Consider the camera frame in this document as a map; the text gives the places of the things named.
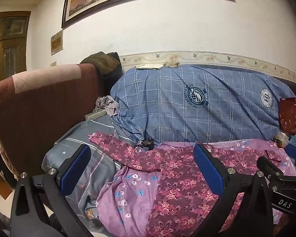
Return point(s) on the dark olive garment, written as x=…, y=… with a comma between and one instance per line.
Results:
x=103, y=61

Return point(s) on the wooden door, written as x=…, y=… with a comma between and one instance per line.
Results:
x=9, y=54

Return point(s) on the red plastic bag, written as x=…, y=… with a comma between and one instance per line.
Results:
x=291, y=114

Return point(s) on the maroon floral garment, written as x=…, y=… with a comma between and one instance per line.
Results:
x=182, y=177

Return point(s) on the red-brown sofa armrest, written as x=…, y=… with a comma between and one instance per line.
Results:
x=39, y=103

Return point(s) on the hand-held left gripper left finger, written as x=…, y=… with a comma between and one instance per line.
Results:
x=75, y=170

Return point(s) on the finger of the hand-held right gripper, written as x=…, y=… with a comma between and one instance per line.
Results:
x=294, y=153
x=271, y=167

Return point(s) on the pale flat box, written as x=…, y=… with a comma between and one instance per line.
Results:
x=96, y=115

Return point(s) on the grey striped quilt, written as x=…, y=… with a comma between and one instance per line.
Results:
x=96, y=138

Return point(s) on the small yellowish box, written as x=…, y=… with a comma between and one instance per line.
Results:
x=281, y=138

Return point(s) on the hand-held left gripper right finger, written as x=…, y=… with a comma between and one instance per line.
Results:
x=209, y=170

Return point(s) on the small wall plaque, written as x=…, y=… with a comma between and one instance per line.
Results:
x=57, y=42

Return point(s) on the purple flowered bed sheet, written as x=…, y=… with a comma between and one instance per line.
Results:
x=128, y=192

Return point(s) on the blue plaid quilt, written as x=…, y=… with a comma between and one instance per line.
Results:
x=187, y=118

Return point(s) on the grey crumpled cloth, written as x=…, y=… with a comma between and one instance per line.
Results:
x=107, y=105

